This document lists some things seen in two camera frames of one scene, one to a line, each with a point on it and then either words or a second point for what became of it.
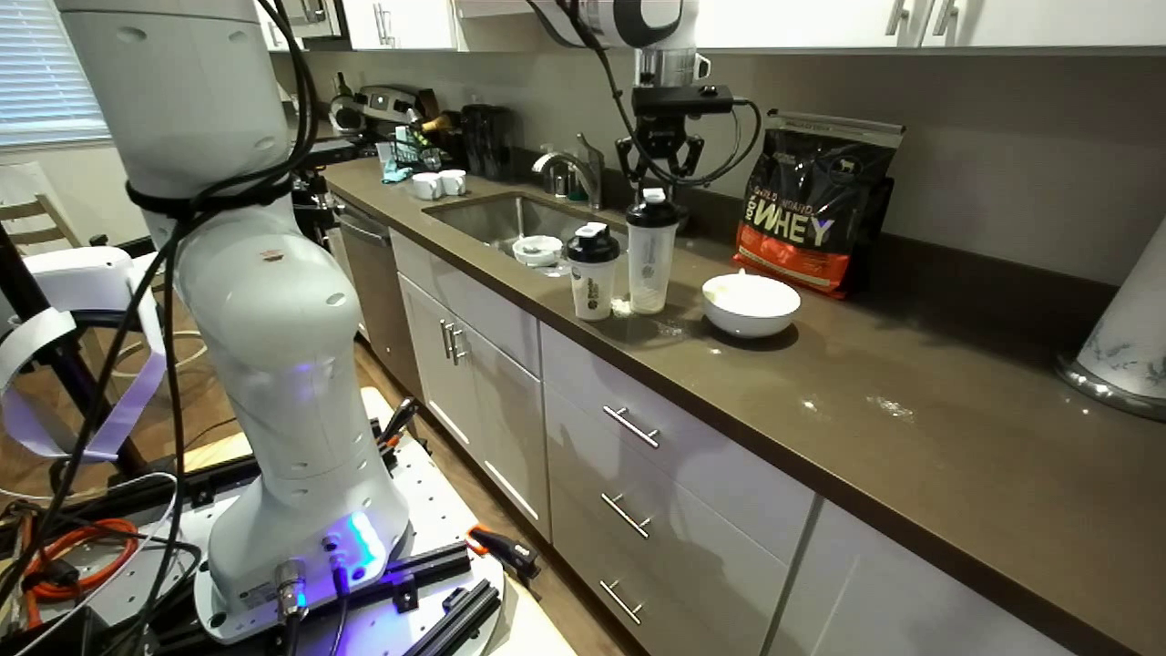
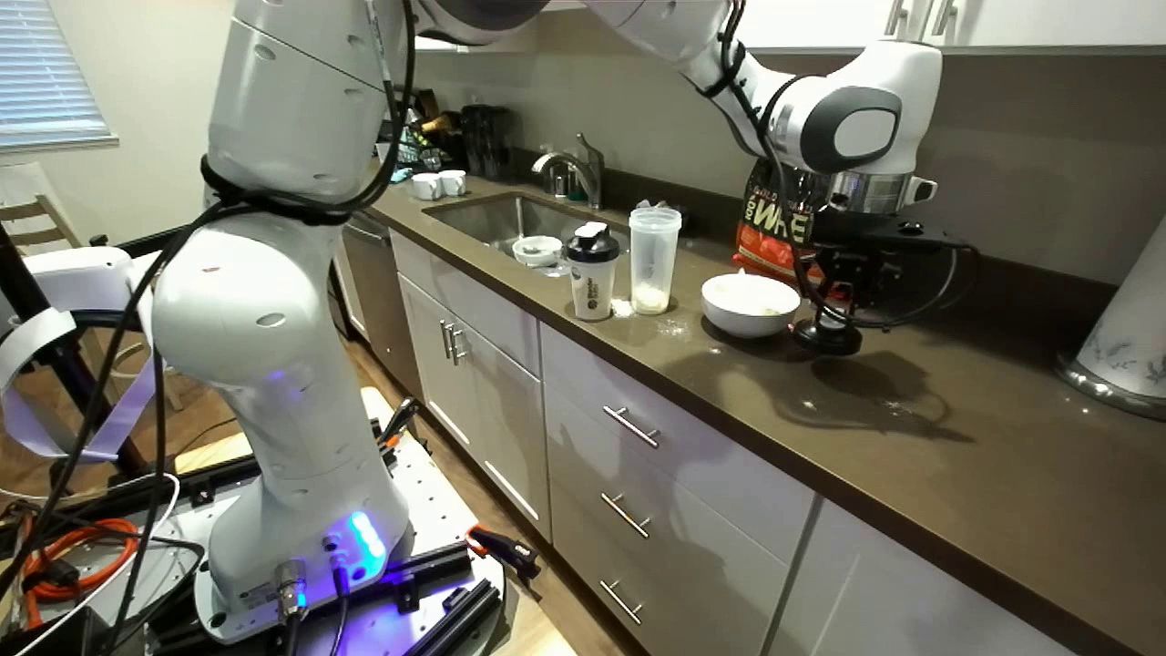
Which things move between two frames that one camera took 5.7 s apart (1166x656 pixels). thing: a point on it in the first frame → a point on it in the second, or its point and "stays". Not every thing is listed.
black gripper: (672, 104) → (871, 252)
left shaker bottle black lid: (592, 242) stays
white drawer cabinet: (684, 539) stays
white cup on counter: (423, 183) stays
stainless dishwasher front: (378, 294) stays
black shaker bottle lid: (653, 218) → (829, 343)
